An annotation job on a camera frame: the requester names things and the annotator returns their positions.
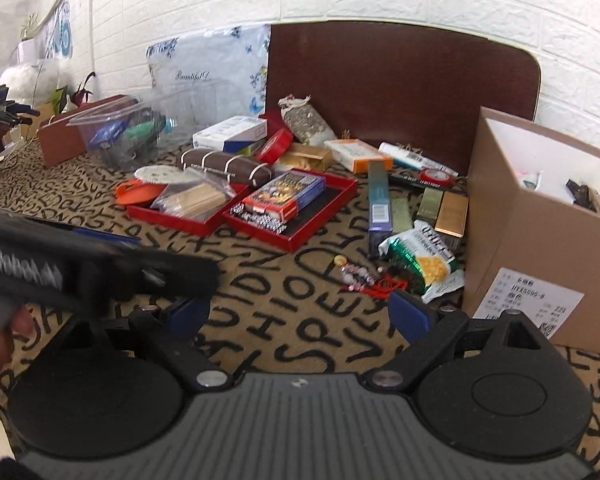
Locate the white and green packets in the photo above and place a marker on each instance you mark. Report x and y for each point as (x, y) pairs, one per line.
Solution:
(530, 180)

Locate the white round perforated disc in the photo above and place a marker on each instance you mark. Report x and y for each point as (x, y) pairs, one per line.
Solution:
(157, 175)

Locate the white plastic bag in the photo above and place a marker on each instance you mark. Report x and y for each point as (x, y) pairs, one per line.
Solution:
(20, 80)

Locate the blue wall poster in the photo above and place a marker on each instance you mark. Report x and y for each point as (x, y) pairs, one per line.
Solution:
(60, 30)

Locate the shiny gold box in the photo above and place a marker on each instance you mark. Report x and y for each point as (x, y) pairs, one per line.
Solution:
(452, 220)

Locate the white and blue medicine box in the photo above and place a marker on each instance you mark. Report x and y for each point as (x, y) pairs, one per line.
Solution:
(230, 132)

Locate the brown cardboard shoe box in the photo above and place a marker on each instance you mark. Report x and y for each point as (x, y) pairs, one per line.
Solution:
(510, 240)

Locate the olive green box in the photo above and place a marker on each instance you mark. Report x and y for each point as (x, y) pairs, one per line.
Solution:
(430, 206)
(401, 216)

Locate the long blue box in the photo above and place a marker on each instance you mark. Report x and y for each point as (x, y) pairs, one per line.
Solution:
(380, 210)

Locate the white tube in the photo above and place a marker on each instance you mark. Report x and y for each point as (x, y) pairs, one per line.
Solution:
(410, 157)

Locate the dark brown item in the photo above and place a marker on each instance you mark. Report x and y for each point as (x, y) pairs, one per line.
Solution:
(582, 195)

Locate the small red box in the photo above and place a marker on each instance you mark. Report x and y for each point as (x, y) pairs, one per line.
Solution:
(271, 121)

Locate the floral plastic bag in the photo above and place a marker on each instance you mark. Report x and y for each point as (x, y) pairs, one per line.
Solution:
(205, 70)

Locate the playing card box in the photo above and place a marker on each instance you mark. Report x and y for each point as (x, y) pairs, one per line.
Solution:
(285, 192)

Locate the yellow green box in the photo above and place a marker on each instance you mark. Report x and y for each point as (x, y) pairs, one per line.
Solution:
(245, 147)

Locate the brown case with white bands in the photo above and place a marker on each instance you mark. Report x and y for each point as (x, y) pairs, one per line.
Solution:
(225, 166)

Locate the blue packet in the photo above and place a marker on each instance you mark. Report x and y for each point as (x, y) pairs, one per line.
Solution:
(105, 135)

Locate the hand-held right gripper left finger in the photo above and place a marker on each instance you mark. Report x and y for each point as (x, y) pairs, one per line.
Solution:
(187, 312)

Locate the red and white round tin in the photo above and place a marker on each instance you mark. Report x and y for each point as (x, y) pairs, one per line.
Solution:
(437, 176)

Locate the bead charm with red tassel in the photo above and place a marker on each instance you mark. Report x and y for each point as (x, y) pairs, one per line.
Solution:
(365, 277)

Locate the brown wooden desktop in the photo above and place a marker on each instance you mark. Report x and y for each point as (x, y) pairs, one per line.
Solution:
(405, 85)

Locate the black camera rig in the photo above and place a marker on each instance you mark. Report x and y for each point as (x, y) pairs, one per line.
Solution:
(0, 107)

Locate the herb sachet bag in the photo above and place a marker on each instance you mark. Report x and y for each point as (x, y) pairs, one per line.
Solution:
(307, 120)

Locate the clear plastic container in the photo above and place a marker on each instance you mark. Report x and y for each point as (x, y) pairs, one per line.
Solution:
(180, 110)

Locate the orange plastic lid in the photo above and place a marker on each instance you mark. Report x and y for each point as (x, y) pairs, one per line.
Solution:
(135, 194)

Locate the potted plant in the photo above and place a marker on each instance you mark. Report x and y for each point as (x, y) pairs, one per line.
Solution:
(77, 92)

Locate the green snack packet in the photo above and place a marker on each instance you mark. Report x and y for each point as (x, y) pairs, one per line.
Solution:
(425, 260)

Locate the red tray with steel balls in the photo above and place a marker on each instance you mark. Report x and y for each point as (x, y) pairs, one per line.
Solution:
(325, 210)

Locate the bag of toothpicks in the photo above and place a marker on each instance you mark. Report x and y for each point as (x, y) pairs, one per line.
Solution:
(195, 197)

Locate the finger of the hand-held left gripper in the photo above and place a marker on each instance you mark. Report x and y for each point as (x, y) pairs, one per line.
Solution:
(107, 237)

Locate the red tape roll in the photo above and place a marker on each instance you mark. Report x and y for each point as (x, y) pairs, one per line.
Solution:
(275, 146)

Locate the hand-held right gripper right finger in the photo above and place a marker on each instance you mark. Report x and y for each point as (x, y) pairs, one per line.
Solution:
(407, 310)

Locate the dark red box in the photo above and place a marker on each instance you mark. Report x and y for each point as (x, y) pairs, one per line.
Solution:
(60, 137)

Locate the red tray with toothpicks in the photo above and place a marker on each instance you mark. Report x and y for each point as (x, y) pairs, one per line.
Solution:
(145, 212)

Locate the small bronze ornament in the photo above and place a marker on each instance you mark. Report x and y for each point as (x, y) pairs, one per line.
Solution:
(346, 134)

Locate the white and orange medicine box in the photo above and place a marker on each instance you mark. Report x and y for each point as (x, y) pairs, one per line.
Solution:
(357, 155)

